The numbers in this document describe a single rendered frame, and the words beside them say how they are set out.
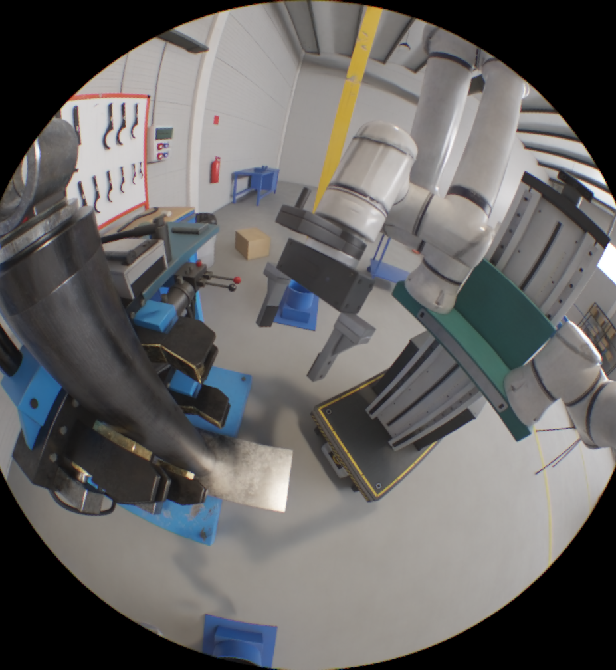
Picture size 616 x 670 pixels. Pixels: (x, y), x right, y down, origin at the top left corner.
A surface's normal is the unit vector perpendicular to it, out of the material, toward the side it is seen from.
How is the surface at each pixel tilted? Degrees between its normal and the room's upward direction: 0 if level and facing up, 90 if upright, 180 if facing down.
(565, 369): 90
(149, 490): 0
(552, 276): 90
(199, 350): 0
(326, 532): 0
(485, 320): 90
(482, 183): 69
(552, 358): 90
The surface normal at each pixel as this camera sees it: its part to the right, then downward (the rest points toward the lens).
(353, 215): -0.05, 0.39
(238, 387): 0.19, -0.67
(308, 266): -0.64, 0.04
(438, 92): -0.69, 0.55
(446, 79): -0.43, 0.72
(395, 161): 0.18, 0.48
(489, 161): -0.37, 0.30
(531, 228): -0.85, 0.26
